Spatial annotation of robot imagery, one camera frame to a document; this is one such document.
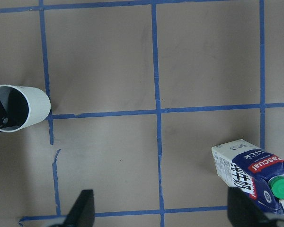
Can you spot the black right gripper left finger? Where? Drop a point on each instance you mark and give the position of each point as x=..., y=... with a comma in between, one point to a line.
x=82, y=213

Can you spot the blue white milk carton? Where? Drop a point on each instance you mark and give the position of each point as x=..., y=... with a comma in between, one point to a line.
x=259, y=174

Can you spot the white ceramic mug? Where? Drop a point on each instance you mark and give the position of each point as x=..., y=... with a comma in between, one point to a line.
x=25, y=106

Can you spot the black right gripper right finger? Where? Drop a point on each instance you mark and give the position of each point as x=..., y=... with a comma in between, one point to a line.
x=242, y=212

